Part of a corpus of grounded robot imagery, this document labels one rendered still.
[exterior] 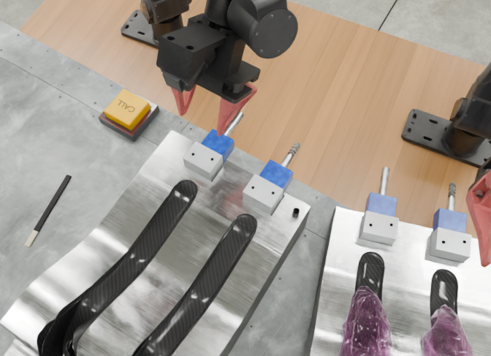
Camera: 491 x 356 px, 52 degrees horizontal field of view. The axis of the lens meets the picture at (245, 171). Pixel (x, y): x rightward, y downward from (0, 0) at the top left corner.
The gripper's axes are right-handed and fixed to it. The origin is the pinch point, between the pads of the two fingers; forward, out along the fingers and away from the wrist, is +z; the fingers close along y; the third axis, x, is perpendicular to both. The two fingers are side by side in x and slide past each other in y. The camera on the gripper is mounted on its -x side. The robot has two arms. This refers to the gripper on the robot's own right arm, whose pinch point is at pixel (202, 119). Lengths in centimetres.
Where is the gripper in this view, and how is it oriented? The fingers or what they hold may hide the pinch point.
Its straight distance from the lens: 69.7
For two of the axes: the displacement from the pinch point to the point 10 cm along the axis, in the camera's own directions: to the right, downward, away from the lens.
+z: -2.5, 7.7, 5.9
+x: 4.6, -4.4, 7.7
